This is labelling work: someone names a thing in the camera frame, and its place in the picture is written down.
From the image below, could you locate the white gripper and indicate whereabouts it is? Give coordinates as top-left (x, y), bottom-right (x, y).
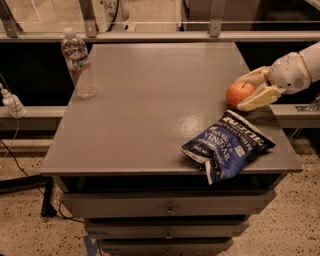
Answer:
top-left (236, 52), bottom-right (312, 112)

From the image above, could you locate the red apple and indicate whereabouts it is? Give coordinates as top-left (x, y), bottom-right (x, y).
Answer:
top-left (226, 82), bottom-right (255, 109)

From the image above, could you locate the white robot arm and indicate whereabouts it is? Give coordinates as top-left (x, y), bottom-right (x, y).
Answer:
top-left (237, 42), bottom-right (320, 112)

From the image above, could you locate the blue chip bag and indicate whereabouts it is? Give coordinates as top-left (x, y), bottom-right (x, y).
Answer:
top-left (181, 110), bottom-right (275, 184)

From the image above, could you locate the top grey drawer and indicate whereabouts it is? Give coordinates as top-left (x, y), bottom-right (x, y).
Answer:
top-left (62, 190), bottom-right (276, 218)

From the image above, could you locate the grey drawer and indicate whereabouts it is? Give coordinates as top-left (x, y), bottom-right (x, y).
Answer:
top-left (62, 190), bottom-right (276, 218)
top-left (86, 221), bottom-right (249, 239)
top-left (100, 238), bottom-right (233, 254)

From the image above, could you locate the middle grey drawer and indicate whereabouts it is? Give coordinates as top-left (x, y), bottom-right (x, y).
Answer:
top-left (86, 221), bottom-right (249, 239)

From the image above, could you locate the grey drawer cabinet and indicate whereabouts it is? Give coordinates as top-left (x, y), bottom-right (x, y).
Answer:
top-left (39, 42), bottom-right (304, 256)

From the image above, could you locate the bottom grey drawer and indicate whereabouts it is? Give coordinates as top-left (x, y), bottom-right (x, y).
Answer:
top-left (100, 238), bottom-right (233, 254)

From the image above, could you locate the clear plastic water bottle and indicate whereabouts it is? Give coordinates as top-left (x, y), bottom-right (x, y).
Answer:
top-left (61, 28), bottom-right (97, 99)

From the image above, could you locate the black floor stand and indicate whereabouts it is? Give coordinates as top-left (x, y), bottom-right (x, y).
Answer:
top-left (0, 174), bottom-right (57, 218)

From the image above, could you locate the black floor cable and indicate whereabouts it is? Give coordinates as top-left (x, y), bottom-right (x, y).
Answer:
top-left (0, 138), bottom-right (84, 224)

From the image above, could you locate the metal window rail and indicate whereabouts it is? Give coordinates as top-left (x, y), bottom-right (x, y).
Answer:
top-left (0, 0), bottom-right (320, 42)

